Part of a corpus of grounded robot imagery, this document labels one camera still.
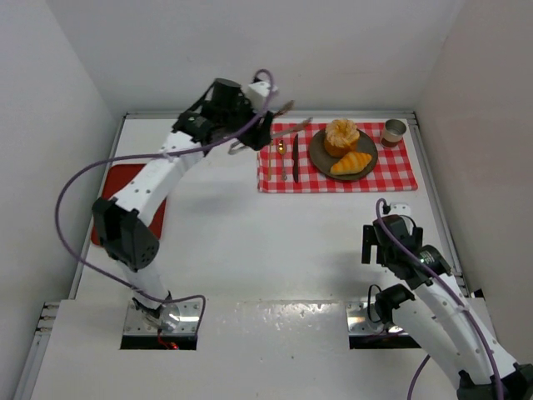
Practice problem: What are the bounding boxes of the metal serving tongs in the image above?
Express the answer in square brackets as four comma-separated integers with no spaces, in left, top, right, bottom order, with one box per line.
[227,100,312,155]

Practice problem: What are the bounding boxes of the golden croissant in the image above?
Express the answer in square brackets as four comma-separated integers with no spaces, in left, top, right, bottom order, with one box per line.
[330,152,372,176]

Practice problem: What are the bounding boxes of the round orange bun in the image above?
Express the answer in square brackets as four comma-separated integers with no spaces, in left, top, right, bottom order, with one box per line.
[324,119,360,158]

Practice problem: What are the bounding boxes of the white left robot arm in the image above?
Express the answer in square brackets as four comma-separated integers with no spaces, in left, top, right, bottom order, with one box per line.
[92,78,277,323]

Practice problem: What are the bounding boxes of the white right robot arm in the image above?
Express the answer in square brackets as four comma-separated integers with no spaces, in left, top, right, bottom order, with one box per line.
[361,215,532,399]

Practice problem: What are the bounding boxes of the gold fork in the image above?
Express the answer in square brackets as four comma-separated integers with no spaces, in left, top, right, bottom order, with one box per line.
[266,139,274,182]

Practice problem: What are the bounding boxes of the gold and silver spoon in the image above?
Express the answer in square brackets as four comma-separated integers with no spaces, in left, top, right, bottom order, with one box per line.
[276,139,287,181]

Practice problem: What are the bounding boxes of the black knife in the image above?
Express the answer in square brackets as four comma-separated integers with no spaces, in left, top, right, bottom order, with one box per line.
[292,134,300,183]

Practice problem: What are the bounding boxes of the red checkered cloth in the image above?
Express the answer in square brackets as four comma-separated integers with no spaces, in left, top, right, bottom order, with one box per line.
[257,121,418,193]

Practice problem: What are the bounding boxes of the dark round plate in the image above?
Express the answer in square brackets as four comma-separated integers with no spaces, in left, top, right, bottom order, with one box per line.
[308,128,378,182]

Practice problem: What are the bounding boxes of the grey and brown cup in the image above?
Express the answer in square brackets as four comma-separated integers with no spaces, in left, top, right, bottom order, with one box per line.
[380,119,407,148]

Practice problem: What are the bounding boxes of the red serving tray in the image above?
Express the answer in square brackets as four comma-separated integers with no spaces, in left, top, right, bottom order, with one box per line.
[91,160,170,247]

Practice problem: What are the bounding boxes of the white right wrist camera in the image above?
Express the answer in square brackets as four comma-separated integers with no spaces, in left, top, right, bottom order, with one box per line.
[389,202,411,217]

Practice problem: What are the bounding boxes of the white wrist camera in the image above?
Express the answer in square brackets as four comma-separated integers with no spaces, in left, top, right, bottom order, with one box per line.
[389,202,411,217]
[245,80,278,112]

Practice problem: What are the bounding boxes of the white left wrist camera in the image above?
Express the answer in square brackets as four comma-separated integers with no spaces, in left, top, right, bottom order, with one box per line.
[245,80,278,112]

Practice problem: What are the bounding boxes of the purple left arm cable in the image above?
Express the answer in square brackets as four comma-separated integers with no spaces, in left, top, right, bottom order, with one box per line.
[55,68,278,334]

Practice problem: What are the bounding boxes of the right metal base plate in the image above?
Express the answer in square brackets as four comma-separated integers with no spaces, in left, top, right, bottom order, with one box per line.
[346,302,404,337]

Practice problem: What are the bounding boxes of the metal base plate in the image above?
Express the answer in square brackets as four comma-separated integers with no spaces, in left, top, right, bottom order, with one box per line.
[122,302,201,337]
[346,302,404,337]

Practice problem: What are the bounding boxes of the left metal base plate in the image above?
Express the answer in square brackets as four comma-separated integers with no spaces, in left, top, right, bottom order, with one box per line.
[122,302,201,337]

